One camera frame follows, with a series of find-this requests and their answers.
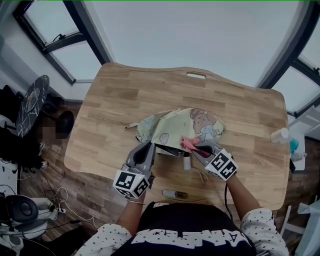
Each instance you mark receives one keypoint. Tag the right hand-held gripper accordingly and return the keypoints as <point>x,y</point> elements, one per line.
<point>222,166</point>

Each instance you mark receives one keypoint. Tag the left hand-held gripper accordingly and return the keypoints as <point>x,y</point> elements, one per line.
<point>130,182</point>

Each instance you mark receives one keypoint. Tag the pink cloth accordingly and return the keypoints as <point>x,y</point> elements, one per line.
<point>188,143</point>

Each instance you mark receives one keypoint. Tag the pale green cartoon print umbrella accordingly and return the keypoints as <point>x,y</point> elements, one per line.
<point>175,122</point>

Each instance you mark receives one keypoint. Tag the person's left forearm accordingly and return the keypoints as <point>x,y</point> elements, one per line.
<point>130,217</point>

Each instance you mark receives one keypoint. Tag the person's right forearm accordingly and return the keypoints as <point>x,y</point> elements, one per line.
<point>241,197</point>

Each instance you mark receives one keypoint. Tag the person's grey shoe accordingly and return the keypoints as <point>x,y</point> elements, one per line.
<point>170,193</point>

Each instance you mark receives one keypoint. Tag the black white star print shirt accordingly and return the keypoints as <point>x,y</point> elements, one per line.
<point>185,220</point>

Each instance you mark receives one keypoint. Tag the white plastic cup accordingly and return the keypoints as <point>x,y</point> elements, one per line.
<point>280,136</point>

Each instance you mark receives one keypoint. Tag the black phone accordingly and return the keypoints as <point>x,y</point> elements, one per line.
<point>292,166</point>

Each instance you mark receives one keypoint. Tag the teal toy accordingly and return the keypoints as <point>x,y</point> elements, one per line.
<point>294,145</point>

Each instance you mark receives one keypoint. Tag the floral patterned pouch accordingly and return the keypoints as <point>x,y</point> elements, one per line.
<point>298,156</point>

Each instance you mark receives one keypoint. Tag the white side table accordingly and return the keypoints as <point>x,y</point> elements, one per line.
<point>301,165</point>

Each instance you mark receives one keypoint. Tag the round black marble table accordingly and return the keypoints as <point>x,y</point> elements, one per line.
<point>32,100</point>

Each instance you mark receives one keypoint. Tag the white grey equipment pack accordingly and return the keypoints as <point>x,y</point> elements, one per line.
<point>22,208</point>

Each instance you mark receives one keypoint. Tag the white metal frame stand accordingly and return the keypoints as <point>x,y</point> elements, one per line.
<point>295,225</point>

